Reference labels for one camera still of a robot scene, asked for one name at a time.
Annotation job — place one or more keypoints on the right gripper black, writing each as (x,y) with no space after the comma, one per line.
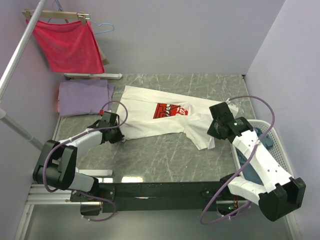
(211,131)

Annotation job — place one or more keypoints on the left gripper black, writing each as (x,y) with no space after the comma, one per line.
(119,137)

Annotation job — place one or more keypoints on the white t-shirt red print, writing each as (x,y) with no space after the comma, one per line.
(148,113)

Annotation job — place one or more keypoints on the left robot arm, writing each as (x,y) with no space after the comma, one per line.
(56,165)

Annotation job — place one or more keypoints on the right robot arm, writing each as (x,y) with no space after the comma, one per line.
(281,193)

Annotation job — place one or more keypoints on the folded purple t-shirt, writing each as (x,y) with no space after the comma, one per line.
(83,97)

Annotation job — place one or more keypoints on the white rack foot rear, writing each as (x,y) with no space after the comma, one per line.
(107,76)

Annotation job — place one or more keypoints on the white rack foot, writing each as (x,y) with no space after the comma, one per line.
(107,76)
(104,173)

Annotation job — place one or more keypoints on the blue-grey t-shirt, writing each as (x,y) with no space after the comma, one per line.
(262,140)

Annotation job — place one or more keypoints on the white rack foot front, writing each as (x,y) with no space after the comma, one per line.
(104,173)

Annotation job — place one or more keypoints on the white laundry basket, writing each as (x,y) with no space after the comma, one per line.
(277,151)

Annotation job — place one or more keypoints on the black base beam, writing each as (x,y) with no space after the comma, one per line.
(189,203)

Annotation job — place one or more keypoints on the red towel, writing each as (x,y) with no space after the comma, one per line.
(69,47)

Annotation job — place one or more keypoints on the wooden clip hanger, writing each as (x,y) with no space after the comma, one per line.
(64,15)

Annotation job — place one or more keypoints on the aluminium rail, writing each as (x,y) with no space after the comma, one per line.
(38,195)

